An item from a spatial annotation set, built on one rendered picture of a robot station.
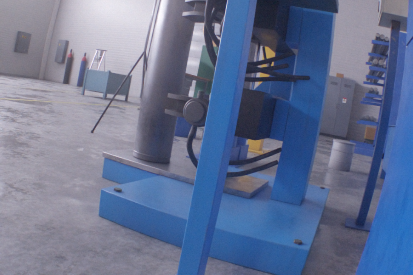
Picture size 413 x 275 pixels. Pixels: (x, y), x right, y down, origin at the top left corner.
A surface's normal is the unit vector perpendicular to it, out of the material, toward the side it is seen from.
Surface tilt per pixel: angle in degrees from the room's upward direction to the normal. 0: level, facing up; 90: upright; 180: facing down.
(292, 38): 90
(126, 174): 90
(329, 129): 90
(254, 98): 90
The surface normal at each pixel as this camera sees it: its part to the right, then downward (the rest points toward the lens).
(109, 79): 0.92, 0.19
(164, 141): 0.62, 0.16
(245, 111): -0.39, -0.01
